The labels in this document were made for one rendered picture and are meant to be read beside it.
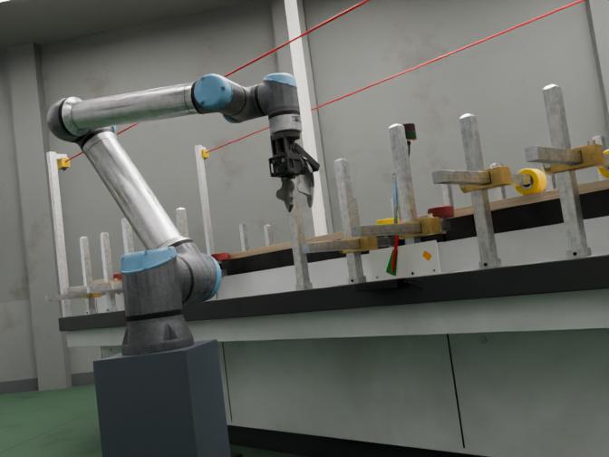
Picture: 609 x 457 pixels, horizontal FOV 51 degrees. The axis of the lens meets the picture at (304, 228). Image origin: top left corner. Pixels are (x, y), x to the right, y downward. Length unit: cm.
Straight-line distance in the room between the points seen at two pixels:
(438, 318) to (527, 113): 421
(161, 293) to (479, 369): 105
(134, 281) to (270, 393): 131
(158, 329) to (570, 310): 106
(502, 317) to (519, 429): 43
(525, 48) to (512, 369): 440
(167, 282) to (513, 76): 478
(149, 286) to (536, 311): 102
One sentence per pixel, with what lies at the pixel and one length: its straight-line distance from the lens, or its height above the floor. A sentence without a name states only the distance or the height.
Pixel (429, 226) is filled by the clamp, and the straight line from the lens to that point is 192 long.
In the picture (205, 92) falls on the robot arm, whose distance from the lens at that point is 171.
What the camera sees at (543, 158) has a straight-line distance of 152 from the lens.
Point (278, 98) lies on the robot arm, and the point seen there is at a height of 123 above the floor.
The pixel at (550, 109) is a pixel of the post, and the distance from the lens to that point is 176.
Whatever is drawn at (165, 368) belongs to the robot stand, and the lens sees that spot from 164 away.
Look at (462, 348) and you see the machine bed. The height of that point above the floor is 44.
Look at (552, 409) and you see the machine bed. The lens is 207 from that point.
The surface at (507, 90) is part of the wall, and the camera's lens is 605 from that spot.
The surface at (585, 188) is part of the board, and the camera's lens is 194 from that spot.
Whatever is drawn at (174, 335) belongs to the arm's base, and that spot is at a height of 63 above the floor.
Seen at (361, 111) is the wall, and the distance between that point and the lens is 599.
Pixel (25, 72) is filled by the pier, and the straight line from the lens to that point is 715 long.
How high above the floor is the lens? 73
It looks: 5 degrees up
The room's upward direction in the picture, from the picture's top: 7 degrees counter-clockwise
